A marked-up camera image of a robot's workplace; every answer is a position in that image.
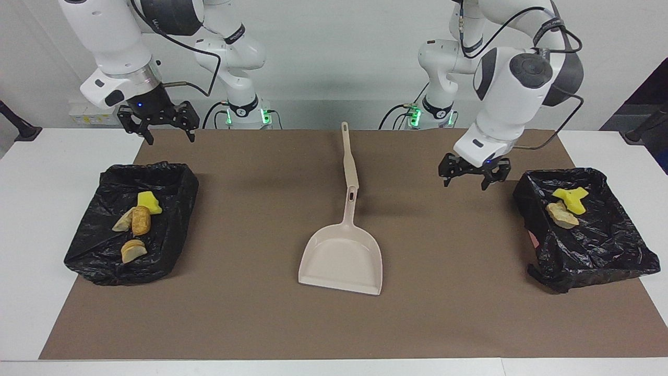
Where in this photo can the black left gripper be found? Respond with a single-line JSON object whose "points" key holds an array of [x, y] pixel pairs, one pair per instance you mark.
{"points": [[477, 167]]}

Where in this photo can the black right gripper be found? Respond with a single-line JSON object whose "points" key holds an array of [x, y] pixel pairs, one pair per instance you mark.
{"points": [[154, 107]]}

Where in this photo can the large yellow sponge piece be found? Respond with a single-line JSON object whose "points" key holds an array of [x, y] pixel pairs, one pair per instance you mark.
{"points": [[148, 202]]}

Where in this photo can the small yellow sponge piece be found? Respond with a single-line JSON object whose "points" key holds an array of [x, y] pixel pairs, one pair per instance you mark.
{"points": [[561, 194]]}

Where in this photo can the croissant piece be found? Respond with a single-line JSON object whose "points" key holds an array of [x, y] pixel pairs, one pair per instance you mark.
{"points": [[133, 251], [561, 215], [123, 223]]}

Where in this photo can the brown bread roll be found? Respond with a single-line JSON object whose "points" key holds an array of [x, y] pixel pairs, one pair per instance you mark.
{"points": [[141, 221]]}

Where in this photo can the green and yellow sponge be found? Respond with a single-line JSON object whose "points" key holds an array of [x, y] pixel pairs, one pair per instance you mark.
{"points": [[578, 201]]}

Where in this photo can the beige brush black bristles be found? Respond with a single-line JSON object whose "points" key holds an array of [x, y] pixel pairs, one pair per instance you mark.
{"points": [[348, 162]]}

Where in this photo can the beige plastic dustpan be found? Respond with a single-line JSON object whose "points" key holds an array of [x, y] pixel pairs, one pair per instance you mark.
{"points": [[342, 261]]}

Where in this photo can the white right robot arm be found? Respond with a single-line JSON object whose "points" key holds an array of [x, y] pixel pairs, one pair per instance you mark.
{"points": [[109, 36]]}

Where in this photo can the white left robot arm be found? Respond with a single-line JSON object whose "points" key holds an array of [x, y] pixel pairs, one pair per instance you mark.
{"points": [[511, 104]]}

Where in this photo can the black bag lined bin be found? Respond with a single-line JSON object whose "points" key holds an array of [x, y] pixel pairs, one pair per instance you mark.
{"points": [[589, 250], [99, 261]]}

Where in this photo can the white box on table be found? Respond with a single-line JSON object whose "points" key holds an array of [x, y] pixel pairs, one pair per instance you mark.
{"points": [[83, 119]]}

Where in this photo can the black stand base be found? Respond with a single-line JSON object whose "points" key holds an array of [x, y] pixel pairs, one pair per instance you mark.
{"points": [[21, 128], [642, 131]]}

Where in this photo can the dark background panel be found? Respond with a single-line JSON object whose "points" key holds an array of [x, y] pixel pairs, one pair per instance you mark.
{"points": [[652, 94]]}

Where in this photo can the brown table mat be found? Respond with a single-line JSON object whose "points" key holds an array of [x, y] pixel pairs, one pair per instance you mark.
{"points": [[261, 324]]}

